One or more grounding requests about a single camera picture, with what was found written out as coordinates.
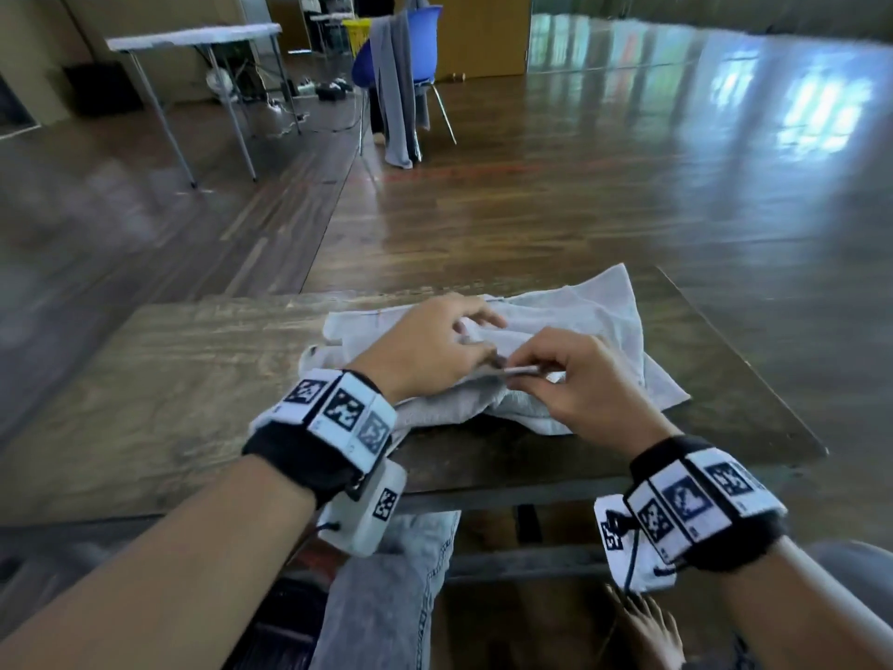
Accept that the person's left hand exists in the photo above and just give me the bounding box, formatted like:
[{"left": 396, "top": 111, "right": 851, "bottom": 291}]
[{"left": 349, "top": 293, "right": 508, "bottom": 406}]

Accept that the person's right hand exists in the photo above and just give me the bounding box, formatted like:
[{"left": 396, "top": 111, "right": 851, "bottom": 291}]
[{"left": 504, "top": 328, "right": 682, "bottom": 461}]

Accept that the white towel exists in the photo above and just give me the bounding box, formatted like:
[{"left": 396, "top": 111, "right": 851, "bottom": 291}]
[{"left": 299, "top": 263, "right": 692, "bottom": 437}]

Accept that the person's left forearm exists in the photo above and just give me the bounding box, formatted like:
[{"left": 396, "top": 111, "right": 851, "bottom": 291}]
[{"left": 0, "top": 453, "right": 319, "bottom": 670}]

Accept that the person's right forearm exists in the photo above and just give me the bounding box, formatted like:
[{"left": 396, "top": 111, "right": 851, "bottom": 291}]
[{"left": 717, "top": 537, "right": 893, "bottom": 670}]

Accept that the black left wristband with markers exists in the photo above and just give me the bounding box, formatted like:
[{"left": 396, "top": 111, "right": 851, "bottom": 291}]
[{"left": 242, "top": 368, "right": 399, "bottom": 508}]

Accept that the black wristband with markers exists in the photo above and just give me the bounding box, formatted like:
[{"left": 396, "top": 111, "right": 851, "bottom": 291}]
[
  {"left": 242, "top": 368, "right": 399, "bottom": 508},
  {"left": 624, "top": 435, "right": 790, "bottom": 573}
]

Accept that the black right wristband with markers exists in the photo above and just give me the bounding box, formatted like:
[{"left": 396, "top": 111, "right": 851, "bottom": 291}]
[{"left": 624, "top": 435, "right": 790, "bottom": 573}]

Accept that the person's left leg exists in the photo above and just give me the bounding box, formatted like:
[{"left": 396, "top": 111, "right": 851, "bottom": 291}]
[{"left": 310, "top": 510, "right": 462, "bottom": 670}]

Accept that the person's leg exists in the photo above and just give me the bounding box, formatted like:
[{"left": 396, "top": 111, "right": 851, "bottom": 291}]
[
  {"left": 310, "top": 510, "right": 462, "bottom": 670},
  {"left": 801, "top": 540, "right": 893, "bottom": 608}
]

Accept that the person's bare foot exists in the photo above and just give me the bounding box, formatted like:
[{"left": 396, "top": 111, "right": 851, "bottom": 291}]
[{"left": 603, "top": 585, "right": 686, "bottom": 670}]

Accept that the grey cloth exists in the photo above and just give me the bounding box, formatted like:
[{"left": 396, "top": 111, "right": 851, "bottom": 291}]
[{"left": 369, "top": 10, "right": 432, "bottom": 170}]

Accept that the blue chair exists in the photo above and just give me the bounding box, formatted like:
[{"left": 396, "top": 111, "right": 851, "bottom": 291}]
[{"left": 350, "top": 4, "right": 459, "bottom": 158}]

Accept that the yellow bin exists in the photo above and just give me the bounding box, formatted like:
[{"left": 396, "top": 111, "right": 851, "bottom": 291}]
[{"left": 341, "top": 18, "right": 375, "bottom": 58}]

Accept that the person's right leg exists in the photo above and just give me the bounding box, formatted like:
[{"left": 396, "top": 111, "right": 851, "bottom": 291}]
[{"left": 801, "top": 540, "right": 893, "bottom": 608}]

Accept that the white fan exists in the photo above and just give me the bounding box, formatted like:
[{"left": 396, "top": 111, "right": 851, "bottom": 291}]
[{"left": 205, "top": 66, "right": 239, "bottom": 103}]

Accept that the white folding table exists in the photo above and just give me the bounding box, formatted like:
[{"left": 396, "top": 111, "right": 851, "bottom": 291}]
[{"left": 105, "top": 22, "right": 305, "bottom": 189}]

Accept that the black box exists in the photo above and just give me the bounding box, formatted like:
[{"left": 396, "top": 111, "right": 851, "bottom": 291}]
[{"left": 63, "top": 61, "right": 145, "bottom": 120}]

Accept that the dark table frame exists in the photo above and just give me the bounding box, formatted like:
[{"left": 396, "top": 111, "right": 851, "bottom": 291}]
[{"left": 394, "top": 474, "right": 632, "bottom": 587}]

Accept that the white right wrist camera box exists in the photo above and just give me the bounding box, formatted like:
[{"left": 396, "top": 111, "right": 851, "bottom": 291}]
[{"left": 593, "top": 494, "right": 678, "bottom": 594}]

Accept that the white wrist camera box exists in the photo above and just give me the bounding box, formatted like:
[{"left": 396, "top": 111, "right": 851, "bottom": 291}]
[
  {"left": 317, "top": 459, "right": 408, "bottom": 558},
  {"left": 593, "top": 494, "right": 678, "bottom": 594}
]

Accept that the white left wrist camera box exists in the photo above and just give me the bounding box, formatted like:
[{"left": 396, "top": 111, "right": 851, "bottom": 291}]
[{"left": 317, "top": 459, "right": 408, "bottom": 558}]

